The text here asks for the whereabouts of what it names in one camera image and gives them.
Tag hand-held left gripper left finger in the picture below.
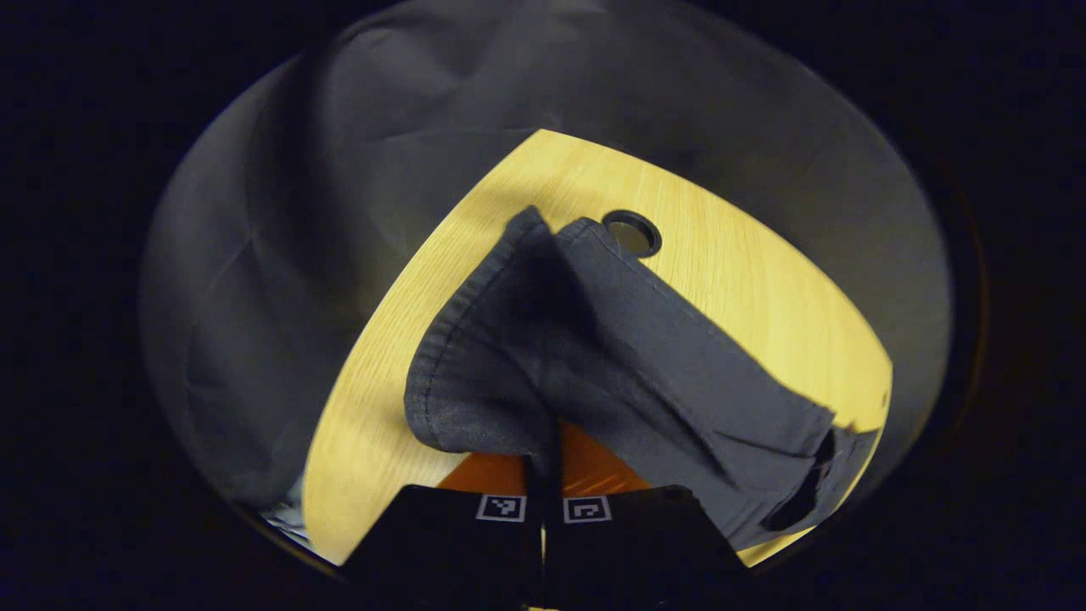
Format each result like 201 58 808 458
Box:
343 454 545 610

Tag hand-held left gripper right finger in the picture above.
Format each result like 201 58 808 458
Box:
543 422 749 610

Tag dark grey jeans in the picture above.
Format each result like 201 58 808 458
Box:
404 206 881 552

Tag black backdrop cloth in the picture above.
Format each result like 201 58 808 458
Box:
140 0 955 523

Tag black table cable grommet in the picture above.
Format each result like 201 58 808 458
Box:
602 209 663 260

